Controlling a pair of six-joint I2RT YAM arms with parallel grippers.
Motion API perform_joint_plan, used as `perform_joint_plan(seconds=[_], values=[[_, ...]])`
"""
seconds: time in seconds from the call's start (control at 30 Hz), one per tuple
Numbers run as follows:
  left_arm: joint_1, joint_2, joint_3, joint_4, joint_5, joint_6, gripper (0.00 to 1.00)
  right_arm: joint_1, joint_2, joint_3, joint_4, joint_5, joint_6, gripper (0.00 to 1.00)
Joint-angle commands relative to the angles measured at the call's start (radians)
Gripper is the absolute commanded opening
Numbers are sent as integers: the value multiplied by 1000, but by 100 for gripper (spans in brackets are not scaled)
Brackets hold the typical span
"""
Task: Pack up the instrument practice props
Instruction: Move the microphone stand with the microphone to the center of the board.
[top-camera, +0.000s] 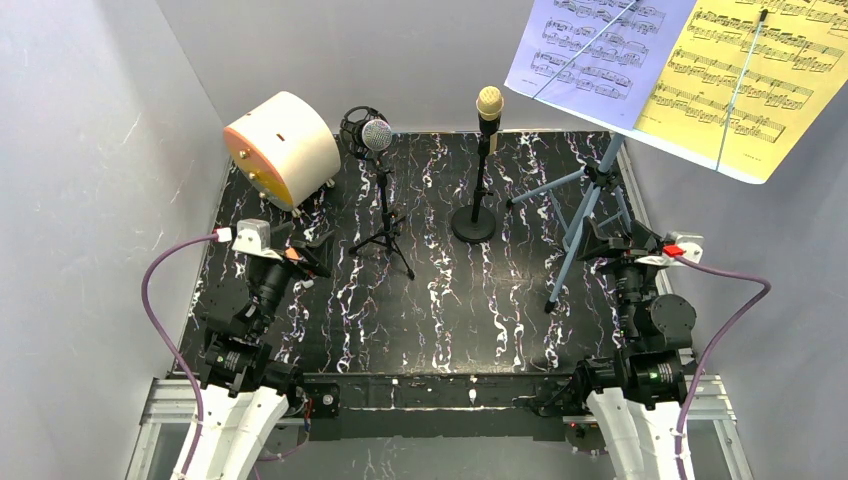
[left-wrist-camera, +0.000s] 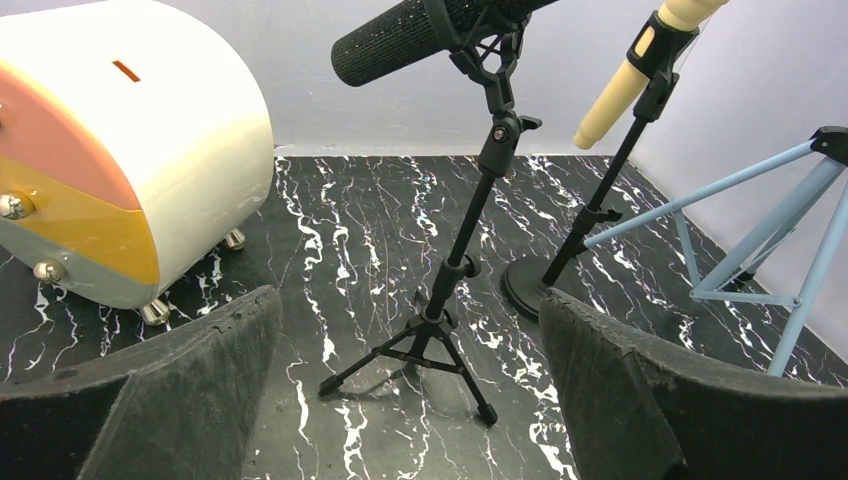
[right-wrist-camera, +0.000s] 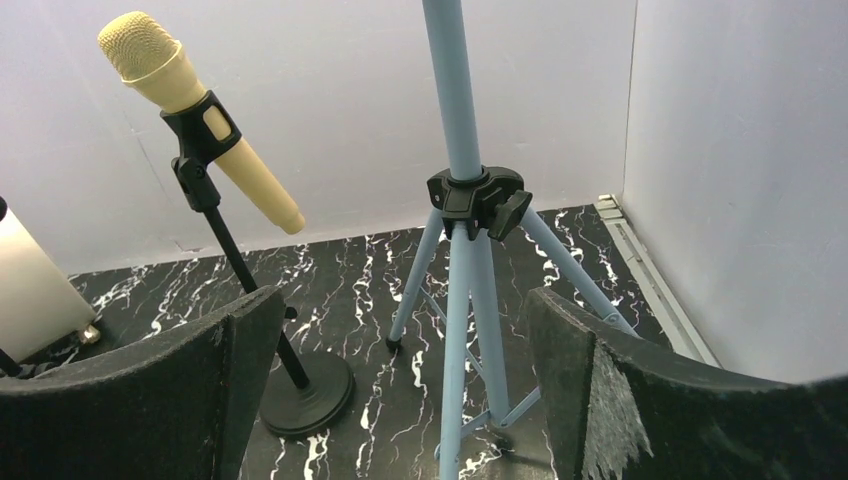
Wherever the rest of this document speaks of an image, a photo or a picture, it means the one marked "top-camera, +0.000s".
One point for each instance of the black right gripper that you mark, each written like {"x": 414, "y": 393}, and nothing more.
{"x": 622, "y": 250}

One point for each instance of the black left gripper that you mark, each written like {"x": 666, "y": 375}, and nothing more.
{"x": 295, "y": 261}

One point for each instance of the silver microphone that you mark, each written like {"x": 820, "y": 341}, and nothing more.
{"x": 366, "y": 135}

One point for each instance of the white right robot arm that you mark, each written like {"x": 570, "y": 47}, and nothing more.
{"x": 637, "y": 394}

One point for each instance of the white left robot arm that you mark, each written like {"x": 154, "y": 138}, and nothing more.
{"x": 241, "y": 389}

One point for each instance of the blue music stand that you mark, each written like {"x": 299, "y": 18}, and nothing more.
{"x": 602, "y": 177}

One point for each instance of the white and orange drum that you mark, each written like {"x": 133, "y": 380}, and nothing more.
{"x": 285, "y": 149}

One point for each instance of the beige microphone on round stand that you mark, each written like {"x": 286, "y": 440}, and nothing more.
{"x": 474, "y": 223}

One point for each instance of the lavender sheet music page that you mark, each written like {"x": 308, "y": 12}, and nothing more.
{"x": 596, "y": 59}

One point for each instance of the yellow sheet music page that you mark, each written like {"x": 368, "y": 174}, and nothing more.
{"x": 744, "y": 82}

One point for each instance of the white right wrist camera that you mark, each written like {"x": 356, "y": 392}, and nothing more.
{"x": 674, "y": 247}

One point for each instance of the aluminium frame rail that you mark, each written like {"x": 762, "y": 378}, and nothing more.
{"x": 337, "y": 396}

